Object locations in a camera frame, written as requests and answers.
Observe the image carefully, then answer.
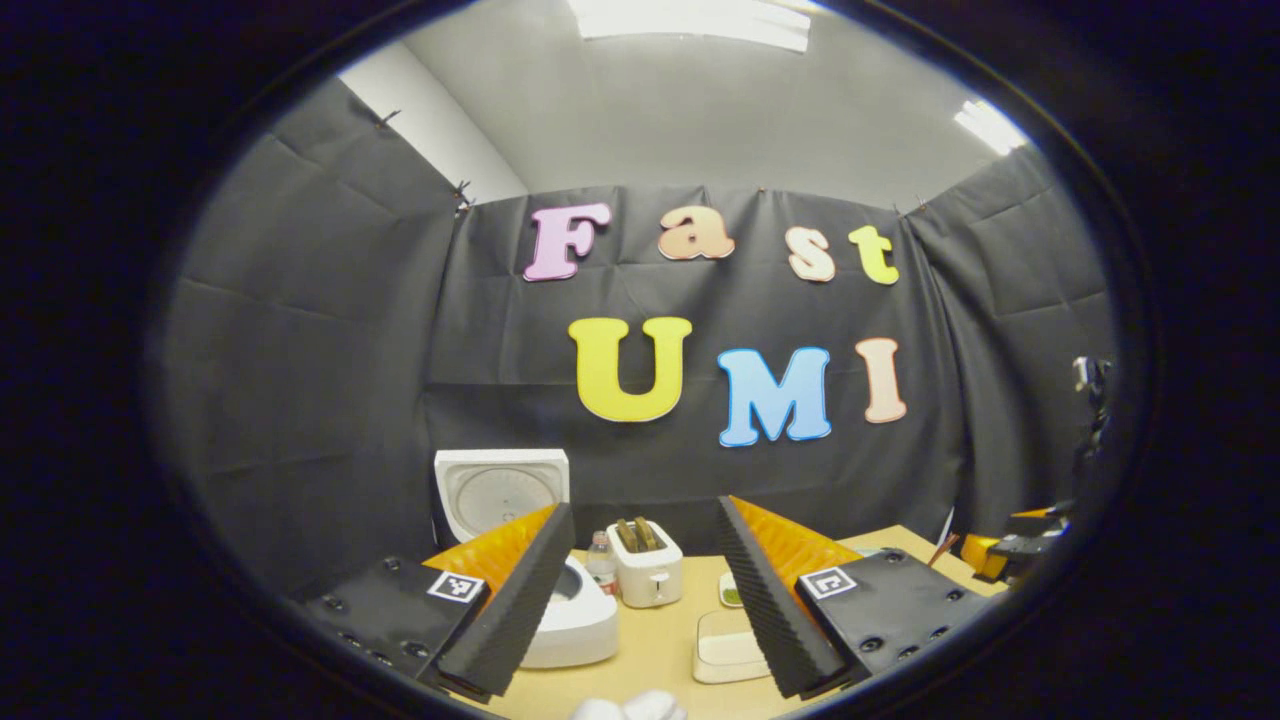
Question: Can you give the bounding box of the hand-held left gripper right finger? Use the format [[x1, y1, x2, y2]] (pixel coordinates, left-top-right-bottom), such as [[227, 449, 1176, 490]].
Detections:
[[715, 494, 991, 701]]

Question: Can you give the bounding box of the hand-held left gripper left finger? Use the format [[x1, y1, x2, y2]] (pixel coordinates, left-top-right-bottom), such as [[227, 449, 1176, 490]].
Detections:
[[300, 502, 578, 701]]

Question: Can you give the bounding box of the clear plastic container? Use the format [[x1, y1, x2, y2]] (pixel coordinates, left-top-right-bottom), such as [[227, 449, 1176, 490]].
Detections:
[[692, 610, 776, 685]]

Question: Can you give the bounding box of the black backdrop cloth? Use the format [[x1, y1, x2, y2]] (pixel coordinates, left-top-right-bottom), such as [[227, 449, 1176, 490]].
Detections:
[[160, 80, 1116, 601]]

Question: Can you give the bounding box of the white toaster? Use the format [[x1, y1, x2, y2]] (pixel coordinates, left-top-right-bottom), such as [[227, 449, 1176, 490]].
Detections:
[[607, 520, 685, 609]]

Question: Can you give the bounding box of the clear water bottle red label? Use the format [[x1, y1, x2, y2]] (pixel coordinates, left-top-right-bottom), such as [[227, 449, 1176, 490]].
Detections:
[[587, 530, 619, 598]]

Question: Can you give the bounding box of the small ceiling light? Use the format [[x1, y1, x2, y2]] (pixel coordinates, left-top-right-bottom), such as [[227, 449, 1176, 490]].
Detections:
[[955, 98, 1031, 156]]

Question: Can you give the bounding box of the white rice cooker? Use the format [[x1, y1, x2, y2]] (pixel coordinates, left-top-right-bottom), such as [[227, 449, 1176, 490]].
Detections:
[[433, 448, 621, 669]]

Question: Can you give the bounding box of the large ceiling light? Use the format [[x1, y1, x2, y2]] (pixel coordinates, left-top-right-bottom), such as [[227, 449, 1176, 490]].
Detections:
[[570, 0, 811, 53]]

